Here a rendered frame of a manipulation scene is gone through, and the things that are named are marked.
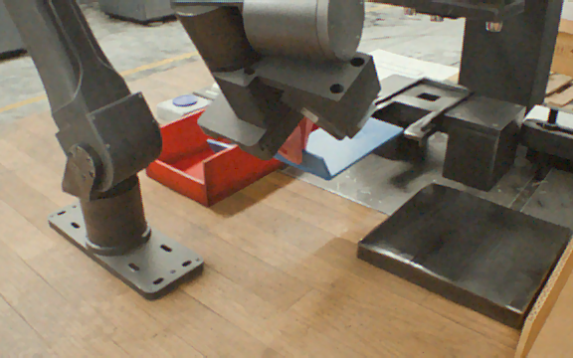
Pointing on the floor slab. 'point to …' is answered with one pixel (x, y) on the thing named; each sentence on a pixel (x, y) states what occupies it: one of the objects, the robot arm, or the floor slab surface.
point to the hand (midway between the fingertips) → (293, 153)
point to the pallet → (565, 90)
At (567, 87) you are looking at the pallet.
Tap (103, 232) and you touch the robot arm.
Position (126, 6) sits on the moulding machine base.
